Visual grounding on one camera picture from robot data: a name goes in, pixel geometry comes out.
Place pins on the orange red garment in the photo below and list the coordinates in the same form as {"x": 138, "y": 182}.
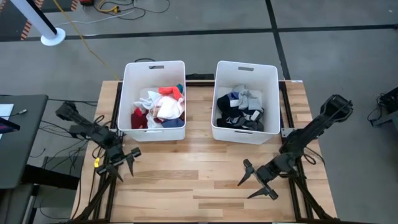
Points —
{"x": 168, "y": 91}

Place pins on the black desk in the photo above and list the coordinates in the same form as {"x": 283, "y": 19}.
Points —
{"x": 25, "y": 140}

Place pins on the small metal bracket plate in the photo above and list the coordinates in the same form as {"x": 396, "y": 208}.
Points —
{"x": 286, "y": 133}

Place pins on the white paper sheet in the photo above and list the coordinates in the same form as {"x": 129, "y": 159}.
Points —
{"x": 5, "y": 110}

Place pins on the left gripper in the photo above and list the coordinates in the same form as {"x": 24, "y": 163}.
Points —
{"x": 115, "y": 155}

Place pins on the navy blue garment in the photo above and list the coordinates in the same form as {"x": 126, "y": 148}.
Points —
{"x": 224, "y": 105}

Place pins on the blue sock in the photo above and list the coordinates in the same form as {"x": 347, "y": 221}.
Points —
{"x": 232, "y": 96}

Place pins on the dark mat red-white stripes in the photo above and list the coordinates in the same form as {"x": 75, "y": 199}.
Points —
{"x": 9, "y": 21}

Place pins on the blue cloth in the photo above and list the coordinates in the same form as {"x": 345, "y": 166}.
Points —
{"x": 172, "y": 123}

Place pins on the black power adapter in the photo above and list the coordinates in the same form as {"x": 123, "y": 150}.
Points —
{"x": 76, "y": 130}

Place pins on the small white cloth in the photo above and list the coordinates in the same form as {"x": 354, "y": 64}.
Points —
{"x": 149, "y": 99}

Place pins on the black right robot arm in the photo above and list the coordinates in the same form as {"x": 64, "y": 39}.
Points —
{"x": 311, "y": 130}

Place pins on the teal garment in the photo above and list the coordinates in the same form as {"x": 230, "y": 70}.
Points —
{"x": 180, "y": 88}

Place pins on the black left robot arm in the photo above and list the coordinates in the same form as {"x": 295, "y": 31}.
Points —
{"x": 90, "y": 129}

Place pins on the white plastic storage bin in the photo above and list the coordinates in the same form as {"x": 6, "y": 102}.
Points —
{"x": 267, "y": 87}
{"x": 133, "y": 81}

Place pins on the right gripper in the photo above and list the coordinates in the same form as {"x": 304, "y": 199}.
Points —
{"x": 273, "y": 169}

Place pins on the red object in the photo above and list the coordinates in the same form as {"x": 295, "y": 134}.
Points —
{"x": 87, "y": 2}

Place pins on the dark tablet screen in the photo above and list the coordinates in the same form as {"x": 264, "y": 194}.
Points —
{"x": 7, "y": 126}

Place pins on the pale cream garment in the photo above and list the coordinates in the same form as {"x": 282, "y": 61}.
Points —
{"x": 169, "y": 107}

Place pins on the dark grey sock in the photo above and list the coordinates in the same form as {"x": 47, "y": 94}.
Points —
{"x": 256, "y": 126}

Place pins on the grey sock pair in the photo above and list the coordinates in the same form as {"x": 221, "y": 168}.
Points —
{"x": 250, "y": 99}

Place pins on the white paper label tag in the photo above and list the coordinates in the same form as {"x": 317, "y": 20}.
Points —
{"x": 235, "y": 102}
{"x": 255, "y": 115}

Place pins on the white black pole with base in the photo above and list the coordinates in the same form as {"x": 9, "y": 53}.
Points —
{"x": 53, "y": 37}

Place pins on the socks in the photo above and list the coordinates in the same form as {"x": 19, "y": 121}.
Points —
{"x": 241, "y": 112}

